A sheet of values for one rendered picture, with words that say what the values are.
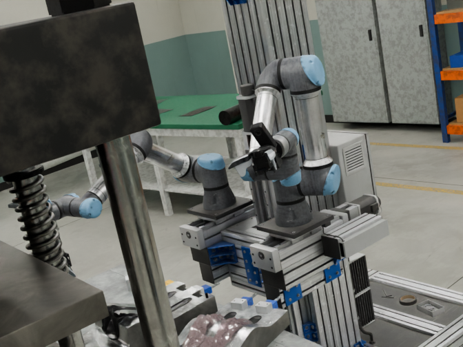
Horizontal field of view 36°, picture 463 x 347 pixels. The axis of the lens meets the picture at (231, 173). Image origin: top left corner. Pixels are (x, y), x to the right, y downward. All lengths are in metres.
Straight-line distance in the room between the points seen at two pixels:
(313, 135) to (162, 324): 1.53
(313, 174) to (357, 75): 5.67
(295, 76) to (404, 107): 5.48
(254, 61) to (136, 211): 1.84
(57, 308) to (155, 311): 0.16
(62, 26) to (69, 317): 0.48
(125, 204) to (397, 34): 6.84
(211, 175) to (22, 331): 2.02
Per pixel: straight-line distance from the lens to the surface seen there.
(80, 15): 1.10
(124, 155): 1.18
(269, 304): 2.58
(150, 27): 10.52
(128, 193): 1.19
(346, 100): 8.53
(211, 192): 3.17
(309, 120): 2.67
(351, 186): 3.20
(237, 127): 5.58
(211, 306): 2.72
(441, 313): 3.79
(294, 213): 2.79
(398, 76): 8.00
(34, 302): 1.31
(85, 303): 1.26
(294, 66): 2.63
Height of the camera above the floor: 2.01
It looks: 15 degrees down
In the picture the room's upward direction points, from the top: 11 degrees counter-clockwise
